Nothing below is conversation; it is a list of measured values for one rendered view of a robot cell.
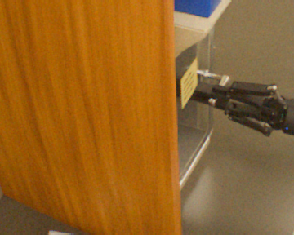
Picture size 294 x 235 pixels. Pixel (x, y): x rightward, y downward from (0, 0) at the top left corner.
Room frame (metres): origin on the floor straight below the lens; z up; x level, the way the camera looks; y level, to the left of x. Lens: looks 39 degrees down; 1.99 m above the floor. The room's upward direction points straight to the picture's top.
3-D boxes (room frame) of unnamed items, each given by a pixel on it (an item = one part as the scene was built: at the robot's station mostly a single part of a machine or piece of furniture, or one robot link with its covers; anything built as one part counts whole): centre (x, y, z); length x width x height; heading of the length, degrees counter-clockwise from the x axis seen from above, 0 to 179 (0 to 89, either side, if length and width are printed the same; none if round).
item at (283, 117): (0.86, -0.18, 1.20); 0.09 x 0.07 x 0.08; 66
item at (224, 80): (0.95, -0.04, 1.20); 0.10 x 0.05 x 0.03; 156
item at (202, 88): (0.92, -0.04, 1.21); 0.07 x 0.03 x 0.01; 66
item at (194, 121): (0.89, 0.02, 1.19); 0.30 x 0.01 x 0.40; 156
